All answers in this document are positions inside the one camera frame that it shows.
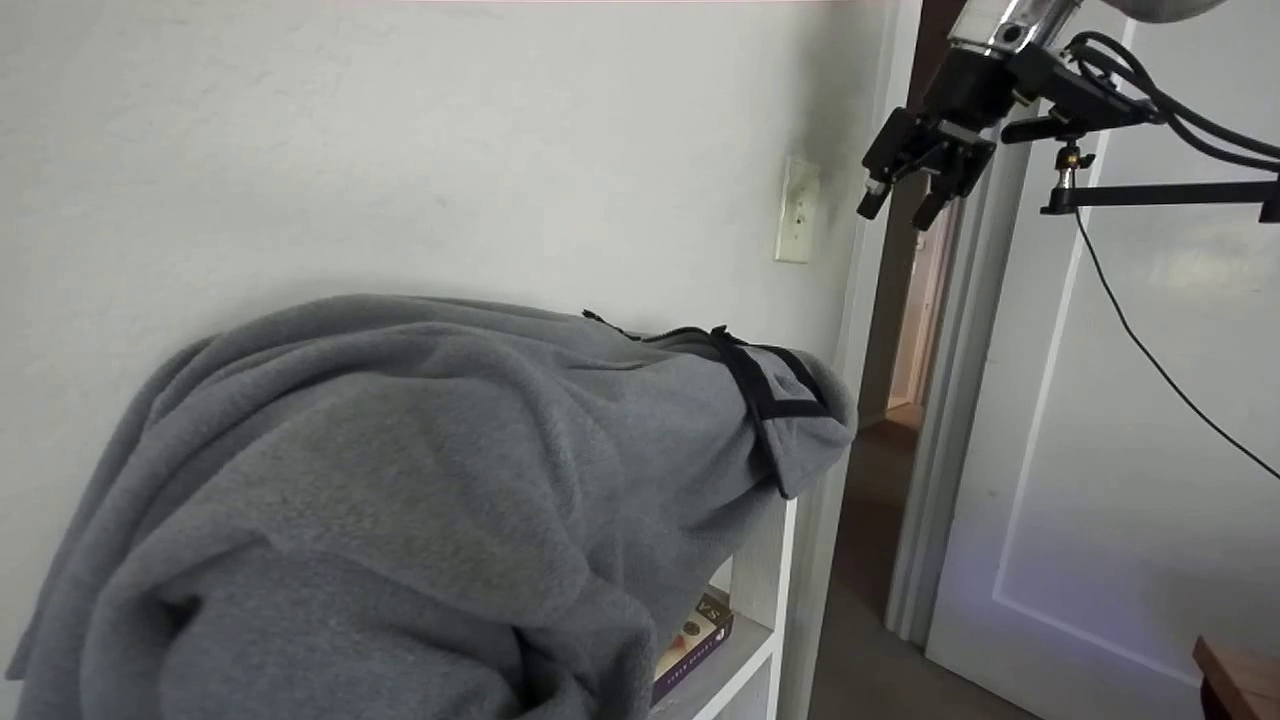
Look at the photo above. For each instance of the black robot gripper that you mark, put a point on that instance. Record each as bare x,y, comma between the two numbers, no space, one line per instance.
967,91

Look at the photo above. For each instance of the cream light switch plate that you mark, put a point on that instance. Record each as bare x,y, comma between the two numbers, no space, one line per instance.
798,212

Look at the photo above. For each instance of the white panel door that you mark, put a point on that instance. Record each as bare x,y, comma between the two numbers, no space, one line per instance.
1135,440

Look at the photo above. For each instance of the white bookshelf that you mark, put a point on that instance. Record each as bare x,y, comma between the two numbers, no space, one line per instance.
755,624

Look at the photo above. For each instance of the book with dark red cover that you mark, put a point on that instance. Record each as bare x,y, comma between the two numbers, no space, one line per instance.
689,642

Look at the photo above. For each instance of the brown wooden furniture corner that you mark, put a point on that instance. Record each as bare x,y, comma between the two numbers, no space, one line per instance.
1243,682

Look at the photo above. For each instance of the grey hooded sweatshirt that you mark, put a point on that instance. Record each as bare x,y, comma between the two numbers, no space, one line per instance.
402,520

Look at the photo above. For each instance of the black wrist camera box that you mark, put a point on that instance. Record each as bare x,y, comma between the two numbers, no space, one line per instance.
1064,84

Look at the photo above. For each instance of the white door frame trim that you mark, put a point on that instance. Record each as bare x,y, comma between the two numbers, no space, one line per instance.
948,400

